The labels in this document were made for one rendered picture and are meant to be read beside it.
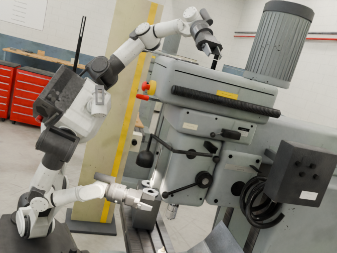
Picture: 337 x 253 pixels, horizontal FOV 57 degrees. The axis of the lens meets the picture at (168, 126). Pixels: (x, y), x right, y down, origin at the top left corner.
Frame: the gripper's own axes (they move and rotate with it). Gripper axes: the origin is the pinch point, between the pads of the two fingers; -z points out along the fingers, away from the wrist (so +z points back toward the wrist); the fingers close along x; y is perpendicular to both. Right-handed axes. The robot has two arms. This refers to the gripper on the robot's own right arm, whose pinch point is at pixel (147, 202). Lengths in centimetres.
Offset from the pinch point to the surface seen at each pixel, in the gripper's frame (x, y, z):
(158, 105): 832, 99, 65
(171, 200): -11.4, -9.6, -9.7
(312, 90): 555, -68, -266
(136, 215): 21.6, 20.4, 4.3
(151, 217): 23.5, 20.4, -4.2
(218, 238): 18.2, 18.5, -41.1
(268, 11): 4, -92, -27
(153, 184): -6.0, -11.7, -0.7
